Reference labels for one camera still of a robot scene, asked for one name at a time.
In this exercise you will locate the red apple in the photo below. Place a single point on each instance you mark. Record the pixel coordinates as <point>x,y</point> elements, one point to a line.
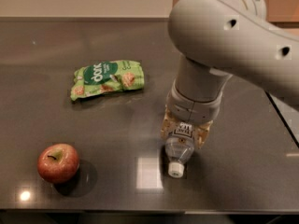
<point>58,163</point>

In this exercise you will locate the green snack bag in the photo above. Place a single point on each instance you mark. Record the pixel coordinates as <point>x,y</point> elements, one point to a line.
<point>107,77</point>

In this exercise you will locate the clear plastic water bottle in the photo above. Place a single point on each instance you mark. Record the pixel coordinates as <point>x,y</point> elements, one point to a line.
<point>179,147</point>

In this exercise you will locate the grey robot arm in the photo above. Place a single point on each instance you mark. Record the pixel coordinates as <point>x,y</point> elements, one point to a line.
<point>218,39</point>

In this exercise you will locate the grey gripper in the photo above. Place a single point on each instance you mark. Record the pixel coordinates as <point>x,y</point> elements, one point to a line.
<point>192,106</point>

